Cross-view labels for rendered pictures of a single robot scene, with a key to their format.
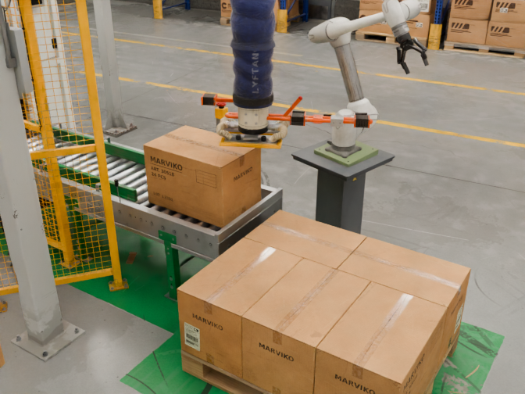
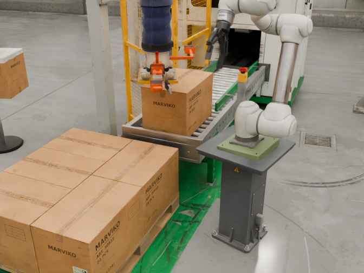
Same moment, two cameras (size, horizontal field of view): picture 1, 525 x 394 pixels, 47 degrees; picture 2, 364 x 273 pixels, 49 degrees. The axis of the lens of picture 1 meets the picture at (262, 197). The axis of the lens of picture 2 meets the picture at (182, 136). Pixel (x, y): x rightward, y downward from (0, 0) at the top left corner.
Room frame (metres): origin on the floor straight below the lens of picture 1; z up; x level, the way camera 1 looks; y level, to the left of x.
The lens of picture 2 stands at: (2.87, -2.84, 1.97)
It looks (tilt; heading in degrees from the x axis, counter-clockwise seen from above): 26 degrees down; 80
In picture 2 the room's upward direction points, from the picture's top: straight up
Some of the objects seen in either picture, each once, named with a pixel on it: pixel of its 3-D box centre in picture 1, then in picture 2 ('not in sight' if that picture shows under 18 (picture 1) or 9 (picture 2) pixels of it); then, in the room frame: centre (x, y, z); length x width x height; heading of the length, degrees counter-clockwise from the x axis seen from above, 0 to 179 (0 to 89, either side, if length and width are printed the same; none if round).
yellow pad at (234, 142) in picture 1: (251, 140); (144, 73); (3.10, 0.06, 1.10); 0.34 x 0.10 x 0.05; 83
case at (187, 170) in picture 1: (203, 173); (179, 101); (3.41, 0.37, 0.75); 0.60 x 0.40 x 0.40; 56
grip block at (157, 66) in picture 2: (298, 118); (157, 69); (3.16, -0.20, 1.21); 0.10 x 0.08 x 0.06; 173
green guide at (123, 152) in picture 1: (104, 144); (242, 82); (4.26, 1.20, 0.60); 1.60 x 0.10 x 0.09; 57
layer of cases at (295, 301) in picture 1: (326, 309); (82, 195); (2.58, -0.34, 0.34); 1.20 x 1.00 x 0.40; 57
